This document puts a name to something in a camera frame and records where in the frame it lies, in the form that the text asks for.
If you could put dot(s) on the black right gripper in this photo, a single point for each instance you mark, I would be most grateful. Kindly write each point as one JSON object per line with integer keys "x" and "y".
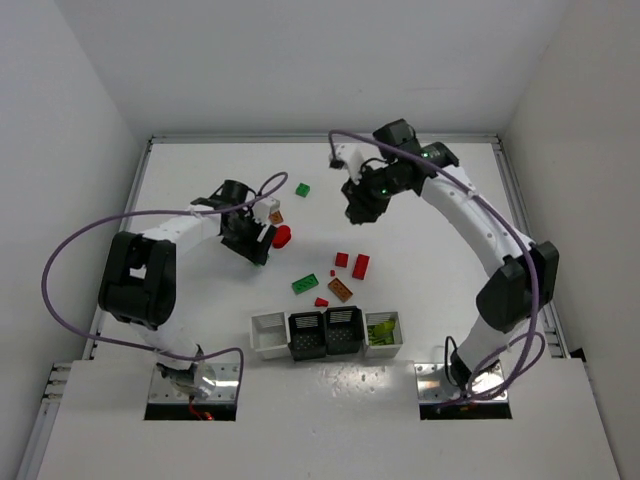
{"x": 361, "y": 205}

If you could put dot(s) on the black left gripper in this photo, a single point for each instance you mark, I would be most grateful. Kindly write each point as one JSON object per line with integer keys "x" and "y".
{"x": 251, "y": 242}

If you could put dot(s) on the orange brown lego brick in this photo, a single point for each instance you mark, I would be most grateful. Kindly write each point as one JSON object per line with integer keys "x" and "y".
{"x": 276, "y": 218}

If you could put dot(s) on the lime square lego brick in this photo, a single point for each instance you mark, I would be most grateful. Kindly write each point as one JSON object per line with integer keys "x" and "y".
{"x": 381, "y": 334}

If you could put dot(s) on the green square lego brick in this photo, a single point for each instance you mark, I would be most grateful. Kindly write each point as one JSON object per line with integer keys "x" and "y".
{"x": 262, "y": 261}

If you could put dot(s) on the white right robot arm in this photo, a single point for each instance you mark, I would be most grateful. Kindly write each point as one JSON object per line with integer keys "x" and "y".
{"x": 521, "y": 273}

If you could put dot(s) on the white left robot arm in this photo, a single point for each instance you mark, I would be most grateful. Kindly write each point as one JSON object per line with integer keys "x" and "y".
{"x": 139, "y": 283}

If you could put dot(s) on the red round lego piece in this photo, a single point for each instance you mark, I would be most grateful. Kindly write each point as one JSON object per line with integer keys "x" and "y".
{"x": 282, "y": 237}

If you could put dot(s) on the red rectangular lego brick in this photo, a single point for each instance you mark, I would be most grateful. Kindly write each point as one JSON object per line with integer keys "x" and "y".
{"x": 360, "y": 266}

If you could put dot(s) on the red square lego brick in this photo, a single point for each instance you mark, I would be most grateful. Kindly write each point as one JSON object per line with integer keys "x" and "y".
{"x": 341, "y": 260}

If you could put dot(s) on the green long lego brick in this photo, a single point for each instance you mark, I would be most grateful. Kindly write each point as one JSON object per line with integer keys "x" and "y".
{"x": 304, "y": 284}

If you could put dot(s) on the green small lego brick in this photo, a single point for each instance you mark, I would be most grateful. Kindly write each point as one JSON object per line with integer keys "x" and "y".
{"x": 302, "y": 190}

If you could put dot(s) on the white bin far left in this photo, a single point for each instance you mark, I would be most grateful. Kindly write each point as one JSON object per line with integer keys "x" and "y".
{"x": 269, "y": 336}

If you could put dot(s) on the white bin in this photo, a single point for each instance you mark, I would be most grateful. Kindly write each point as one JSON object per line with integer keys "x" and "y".
{"x": 382, "y": 352}
{"x": 269, "y": 336}

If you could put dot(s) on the black bin left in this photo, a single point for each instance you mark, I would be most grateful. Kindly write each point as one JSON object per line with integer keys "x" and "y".
{"x": 307, "y": 336}

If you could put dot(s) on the black bin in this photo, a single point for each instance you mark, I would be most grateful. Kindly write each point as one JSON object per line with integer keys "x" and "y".
{"x": 344, "y": 330}
{"x": 307, "y": 336}

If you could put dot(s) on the black bin right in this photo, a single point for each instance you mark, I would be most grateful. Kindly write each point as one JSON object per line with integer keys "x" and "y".
{"x": 344, "y": 330}

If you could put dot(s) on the white bin far right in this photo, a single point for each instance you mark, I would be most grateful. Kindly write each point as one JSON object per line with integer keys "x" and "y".
{"x": 382, "y": 352}

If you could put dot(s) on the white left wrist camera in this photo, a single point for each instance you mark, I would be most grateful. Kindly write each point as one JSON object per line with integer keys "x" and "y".
{"x": 264, "y": 208}

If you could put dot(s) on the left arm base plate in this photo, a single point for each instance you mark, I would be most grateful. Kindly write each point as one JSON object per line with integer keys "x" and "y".
{"x": 212, "y": 383}

